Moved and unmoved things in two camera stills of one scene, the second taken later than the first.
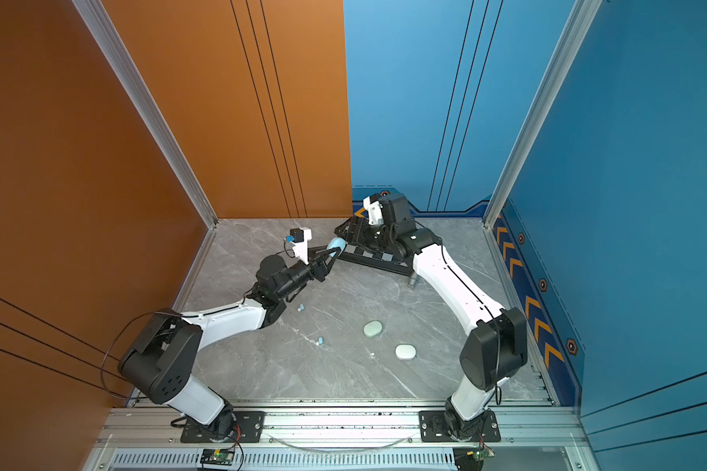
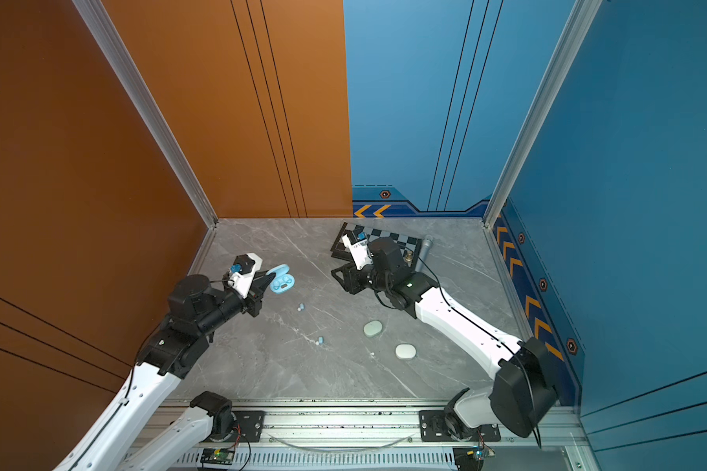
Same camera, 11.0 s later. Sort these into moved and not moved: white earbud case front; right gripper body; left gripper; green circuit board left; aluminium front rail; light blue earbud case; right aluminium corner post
Moved: left gripper; light blue earbud case; right gripper body
Not moved: aluminium front rail; right aluminium corner post; green circuit board left; white earbud case front
